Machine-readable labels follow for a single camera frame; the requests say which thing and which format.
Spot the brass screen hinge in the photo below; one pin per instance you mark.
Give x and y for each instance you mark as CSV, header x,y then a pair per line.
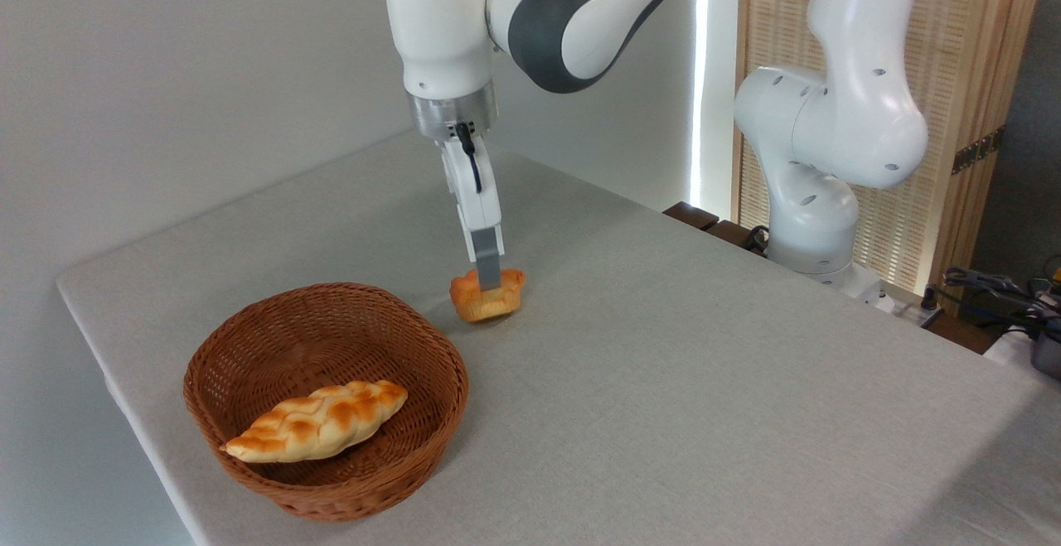
x,y
978,151

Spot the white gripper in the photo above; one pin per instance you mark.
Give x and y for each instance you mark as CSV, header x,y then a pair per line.
x,y
474,198

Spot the long braided bread loaf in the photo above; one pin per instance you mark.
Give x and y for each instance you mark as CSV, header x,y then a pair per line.
x,y
319,422

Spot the white power strip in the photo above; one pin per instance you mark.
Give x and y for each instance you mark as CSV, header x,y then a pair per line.
x,y
908,311

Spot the grey metal pot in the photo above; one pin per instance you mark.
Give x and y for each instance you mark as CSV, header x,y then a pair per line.
x,y
1048,354

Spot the brown wicker basket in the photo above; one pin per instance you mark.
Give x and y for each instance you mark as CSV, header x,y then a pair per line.
x,y
398,463

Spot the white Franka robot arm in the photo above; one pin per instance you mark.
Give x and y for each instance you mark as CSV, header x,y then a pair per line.
x,y
837,132

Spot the dark brown wooden block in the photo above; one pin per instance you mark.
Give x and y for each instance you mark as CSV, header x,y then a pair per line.
x,y
690,215
733,235

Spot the round golden bread roll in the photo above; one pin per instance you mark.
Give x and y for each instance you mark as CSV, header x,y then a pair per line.
x,y
489,306

